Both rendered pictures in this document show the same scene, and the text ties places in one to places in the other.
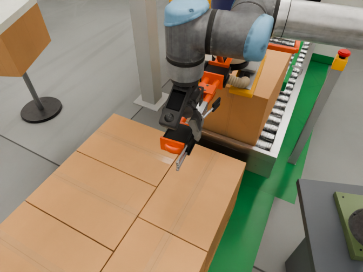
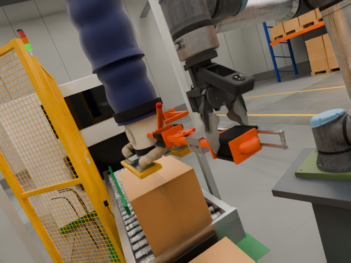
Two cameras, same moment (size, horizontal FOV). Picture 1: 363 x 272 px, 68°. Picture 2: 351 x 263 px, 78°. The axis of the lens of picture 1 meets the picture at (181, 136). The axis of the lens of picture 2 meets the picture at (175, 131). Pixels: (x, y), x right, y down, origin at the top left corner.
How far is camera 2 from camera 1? 0.66 m
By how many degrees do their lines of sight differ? 52
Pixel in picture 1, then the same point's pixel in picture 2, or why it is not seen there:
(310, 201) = (299, 189)
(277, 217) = not seen: outside the picture
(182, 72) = (210, 32)
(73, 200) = not seen: outside the picture
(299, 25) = not seen: hidden behind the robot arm
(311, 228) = (329, 195)
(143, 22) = (11, 235)
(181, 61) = (205, 17)
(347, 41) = (250, 13)
